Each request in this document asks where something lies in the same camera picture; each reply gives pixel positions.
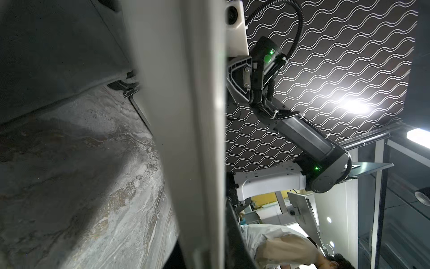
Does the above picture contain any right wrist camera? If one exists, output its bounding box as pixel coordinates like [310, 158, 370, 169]
[225, 1, 249, 58]

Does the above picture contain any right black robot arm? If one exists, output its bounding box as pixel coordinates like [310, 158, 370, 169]
[226, 37, 353, 206]

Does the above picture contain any person in white shirt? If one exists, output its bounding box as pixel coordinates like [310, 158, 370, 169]
[240, 224, 354, 269]

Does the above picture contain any grey laptop bag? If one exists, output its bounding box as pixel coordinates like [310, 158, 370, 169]
[1, 1, 133, 123]

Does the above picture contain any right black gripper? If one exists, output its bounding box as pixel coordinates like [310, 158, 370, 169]
[226, 37, 288, 104]

